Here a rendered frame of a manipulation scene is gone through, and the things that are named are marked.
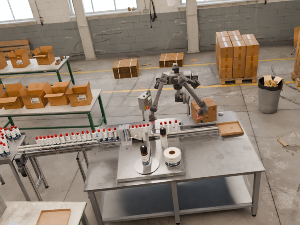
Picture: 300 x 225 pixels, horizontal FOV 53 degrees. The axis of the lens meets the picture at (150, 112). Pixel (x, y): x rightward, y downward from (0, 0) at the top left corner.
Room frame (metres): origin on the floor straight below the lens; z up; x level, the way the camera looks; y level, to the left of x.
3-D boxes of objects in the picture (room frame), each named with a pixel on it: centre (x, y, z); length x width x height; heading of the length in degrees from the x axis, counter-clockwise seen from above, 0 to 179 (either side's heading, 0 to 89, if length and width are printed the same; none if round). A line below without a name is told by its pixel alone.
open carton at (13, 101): (5.05, 2.47, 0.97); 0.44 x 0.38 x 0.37; 174
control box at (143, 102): (3.47, 0.04, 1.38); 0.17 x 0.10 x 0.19; 143
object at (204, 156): (3.18, -0.18, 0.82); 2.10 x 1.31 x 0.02; 88
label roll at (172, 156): (2.79, -0.19, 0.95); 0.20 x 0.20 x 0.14
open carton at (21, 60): (7.17, 2.98, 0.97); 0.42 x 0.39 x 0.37; 167
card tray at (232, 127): (3.34, -1.06, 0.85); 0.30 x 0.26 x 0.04; 88
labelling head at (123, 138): (3.30, 0.36, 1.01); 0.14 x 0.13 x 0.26; 88
